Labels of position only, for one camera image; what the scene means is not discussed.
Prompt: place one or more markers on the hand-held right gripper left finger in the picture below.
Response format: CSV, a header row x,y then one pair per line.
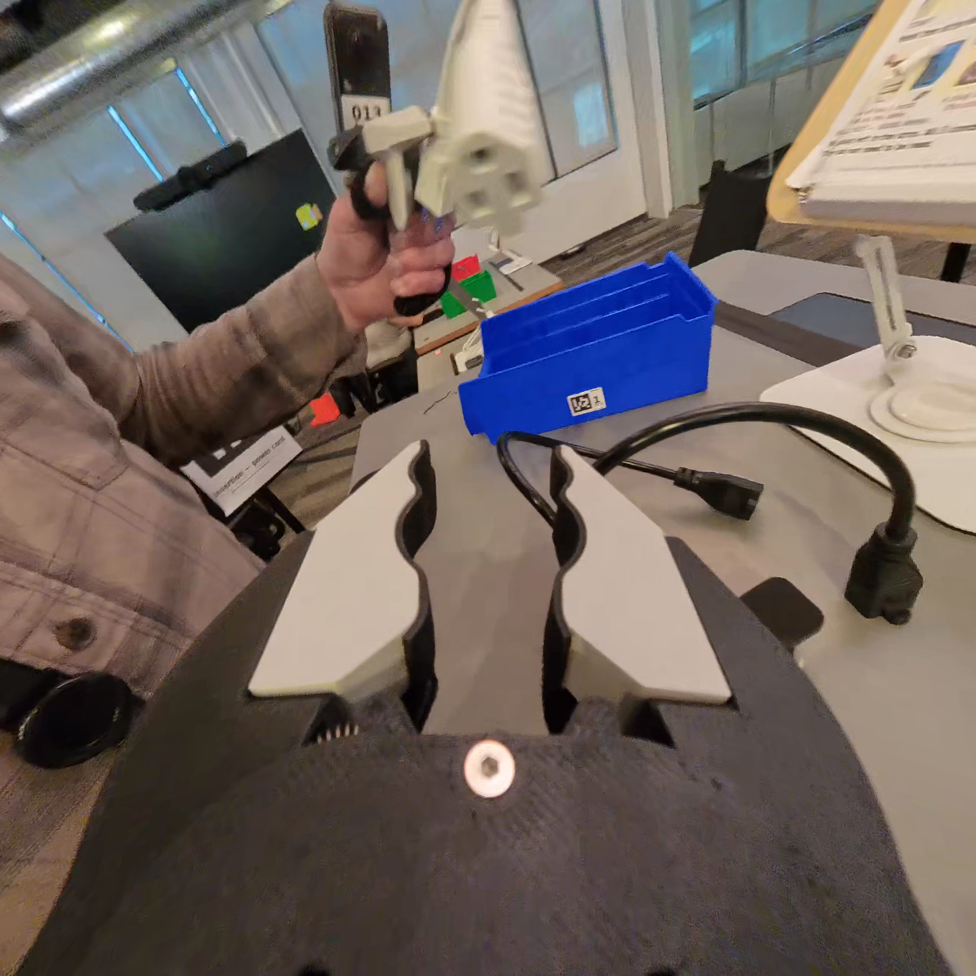
x,y
343,579

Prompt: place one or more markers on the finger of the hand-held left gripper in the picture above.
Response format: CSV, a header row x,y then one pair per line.
x,y
488,76

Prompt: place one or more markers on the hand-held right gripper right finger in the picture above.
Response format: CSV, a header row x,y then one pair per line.
x,y
640,602

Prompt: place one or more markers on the black tape strip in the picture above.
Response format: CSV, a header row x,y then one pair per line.
x,y
755,324

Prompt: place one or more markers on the person's left hand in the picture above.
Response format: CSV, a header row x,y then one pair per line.
x,y
362,255

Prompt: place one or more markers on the white printed sign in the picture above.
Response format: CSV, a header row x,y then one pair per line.
x,y
244,465

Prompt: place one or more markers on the yellow sticker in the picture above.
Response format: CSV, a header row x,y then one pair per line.
x,y
307,216

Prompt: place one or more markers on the red plastic object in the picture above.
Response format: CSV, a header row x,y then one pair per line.
x,y
324,409

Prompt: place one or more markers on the red plastic bin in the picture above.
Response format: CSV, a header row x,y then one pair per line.
x,y
467,267

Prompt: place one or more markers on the black webcam bar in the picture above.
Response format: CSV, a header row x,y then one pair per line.
x,y
190,177

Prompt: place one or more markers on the grey side table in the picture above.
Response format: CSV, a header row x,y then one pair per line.
x,y
530,280

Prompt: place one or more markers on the black monitor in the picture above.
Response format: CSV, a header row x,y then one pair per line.
x,y
229,229

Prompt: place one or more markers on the green plastic bin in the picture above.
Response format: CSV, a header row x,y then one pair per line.
x,y
480,287
452,305

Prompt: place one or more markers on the blue plastic bin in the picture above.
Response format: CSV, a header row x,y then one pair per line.
x,y
587,351

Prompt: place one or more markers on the white document stand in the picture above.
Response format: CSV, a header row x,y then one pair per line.
x,y
831,415

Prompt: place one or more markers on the black round device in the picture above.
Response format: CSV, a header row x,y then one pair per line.
x,y
68,717

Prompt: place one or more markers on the wooden board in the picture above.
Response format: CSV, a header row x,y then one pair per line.
x,y
781,200

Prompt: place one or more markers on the dark desk mat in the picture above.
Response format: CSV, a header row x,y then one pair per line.
x,y
861,316

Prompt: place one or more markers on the printed paper sheets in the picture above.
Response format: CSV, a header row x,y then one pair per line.
x,y
900,114

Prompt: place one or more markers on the silver ceiling duct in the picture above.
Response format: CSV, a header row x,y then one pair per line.
x,y
114,68

